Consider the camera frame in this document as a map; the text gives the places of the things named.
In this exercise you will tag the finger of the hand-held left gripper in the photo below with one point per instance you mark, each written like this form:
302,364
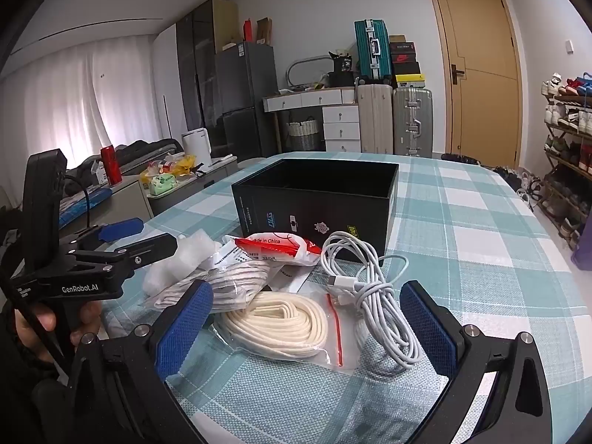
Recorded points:
121,229
138,252

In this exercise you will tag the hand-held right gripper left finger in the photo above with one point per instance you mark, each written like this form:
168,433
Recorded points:
185,328

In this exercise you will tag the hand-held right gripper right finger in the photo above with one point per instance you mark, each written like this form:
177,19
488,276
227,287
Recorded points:
428,328

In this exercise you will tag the striped shoelaces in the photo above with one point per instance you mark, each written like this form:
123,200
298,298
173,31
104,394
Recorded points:
231,282

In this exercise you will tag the cream shoelaces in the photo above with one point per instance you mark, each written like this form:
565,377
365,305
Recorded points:
277,323

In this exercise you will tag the red white plastic packet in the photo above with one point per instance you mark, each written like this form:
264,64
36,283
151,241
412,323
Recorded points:
277,247

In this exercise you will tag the black cardboard box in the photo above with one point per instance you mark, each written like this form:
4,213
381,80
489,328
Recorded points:
314,222

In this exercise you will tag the person's left hand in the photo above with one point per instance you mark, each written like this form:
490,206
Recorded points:
44,321

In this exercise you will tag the blue white packet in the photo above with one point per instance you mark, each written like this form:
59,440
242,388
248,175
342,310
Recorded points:
88,203

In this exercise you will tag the green packet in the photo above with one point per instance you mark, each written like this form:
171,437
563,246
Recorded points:
164,184

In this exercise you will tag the red can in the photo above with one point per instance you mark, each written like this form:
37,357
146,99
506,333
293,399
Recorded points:
111,164

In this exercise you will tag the dark clothes pile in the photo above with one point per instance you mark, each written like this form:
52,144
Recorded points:
138,150

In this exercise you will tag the grey low cabinet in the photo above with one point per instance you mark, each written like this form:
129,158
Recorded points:
194,189

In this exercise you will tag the teal checkered tablecloth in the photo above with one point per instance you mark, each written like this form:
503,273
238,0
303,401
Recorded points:
462,249

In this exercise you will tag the yellow plastic bag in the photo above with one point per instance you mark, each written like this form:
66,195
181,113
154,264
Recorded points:
185,164

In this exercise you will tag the white appliance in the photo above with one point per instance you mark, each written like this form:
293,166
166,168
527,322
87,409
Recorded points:
196,148

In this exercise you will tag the white paper card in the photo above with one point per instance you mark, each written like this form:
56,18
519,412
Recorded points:
291,282

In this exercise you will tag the white curtain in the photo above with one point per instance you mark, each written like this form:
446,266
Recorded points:
69,101

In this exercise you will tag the white wardrobe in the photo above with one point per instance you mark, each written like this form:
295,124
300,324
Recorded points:
166,78

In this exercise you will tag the dark tall cabinet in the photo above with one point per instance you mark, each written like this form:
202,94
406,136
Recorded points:
194,78

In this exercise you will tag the purple box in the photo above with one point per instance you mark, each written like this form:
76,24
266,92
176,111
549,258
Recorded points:
582,252

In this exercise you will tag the black trash bag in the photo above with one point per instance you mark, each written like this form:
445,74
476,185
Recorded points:
460,158

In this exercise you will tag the pile of shoes on floor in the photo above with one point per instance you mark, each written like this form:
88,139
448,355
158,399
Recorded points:
518,180

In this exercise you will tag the grey refrigerator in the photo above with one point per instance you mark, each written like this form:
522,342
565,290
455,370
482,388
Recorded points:
240,83

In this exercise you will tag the woven basket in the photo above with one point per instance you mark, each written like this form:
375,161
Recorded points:
303,134

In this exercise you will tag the silver suitcase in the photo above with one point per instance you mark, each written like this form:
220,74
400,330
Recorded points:
411,120

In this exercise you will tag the beige suitcase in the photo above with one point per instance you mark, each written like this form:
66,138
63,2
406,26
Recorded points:
374,120

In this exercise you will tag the wooden shoe rack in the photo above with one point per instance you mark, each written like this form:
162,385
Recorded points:
569,162

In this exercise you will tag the white desk with drawers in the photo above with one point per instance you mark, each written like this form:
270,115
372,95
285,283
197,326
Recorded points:
340,115

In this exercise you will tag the tall cardboard box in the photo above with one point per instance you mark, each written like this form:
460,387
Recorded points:
226,23

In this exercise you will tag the wooden door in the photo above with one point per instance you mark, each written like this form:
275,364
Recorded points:
481,101

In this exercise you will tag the brown printed box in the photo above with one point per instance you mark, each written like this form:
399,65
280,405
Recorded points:
263,32

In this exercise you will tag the black yellow shoe box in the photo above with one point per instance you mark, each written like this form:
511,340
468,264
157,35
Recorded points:
409,81

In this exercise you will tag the plain black shoe box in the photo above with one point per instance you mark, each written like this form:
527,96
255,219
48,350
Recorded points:
407,68

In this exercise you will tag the black storage box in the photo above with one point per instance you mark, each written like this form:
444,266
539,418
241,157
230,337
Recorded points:
342,78

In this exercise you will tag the red black shoe box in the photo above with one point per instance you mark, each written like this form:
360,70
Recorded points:
404,58

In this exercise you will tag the black paper bag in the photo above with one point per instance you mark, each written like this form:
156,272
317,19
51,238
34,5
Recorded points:
347,62

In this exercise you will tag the teal suitcase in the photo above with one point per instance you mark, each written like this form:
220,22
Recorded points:
372,51

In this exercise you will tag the small brown cardboard box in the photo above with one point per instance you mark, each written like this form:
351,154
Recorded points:
397,39

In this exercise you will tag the oval metal frame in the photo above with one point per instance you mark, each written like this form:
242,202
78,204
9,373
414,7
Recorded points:
300,62

